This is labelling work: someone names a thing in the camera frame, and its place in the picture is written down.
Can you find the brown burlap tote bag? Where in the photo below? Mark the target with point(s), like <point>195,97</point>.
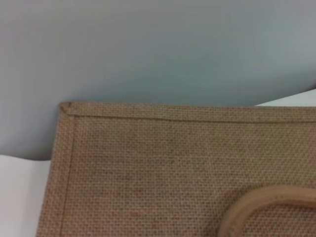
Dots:
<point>160,172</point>

